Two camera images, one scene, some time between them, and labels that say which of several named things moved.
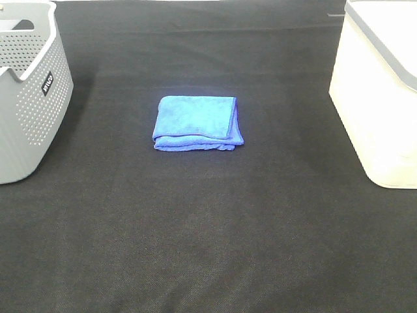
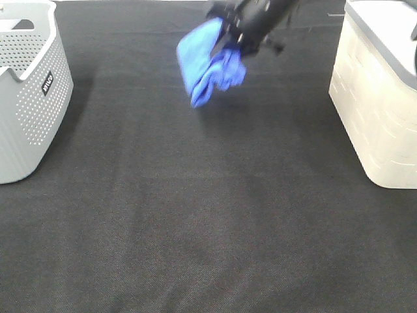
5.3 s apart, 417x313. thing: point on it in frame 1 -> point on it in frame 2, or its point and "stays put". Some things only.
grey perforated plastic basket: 36,84 stays put
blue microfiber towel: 189,122 -> 206,74
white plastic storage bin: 374,87 stays put
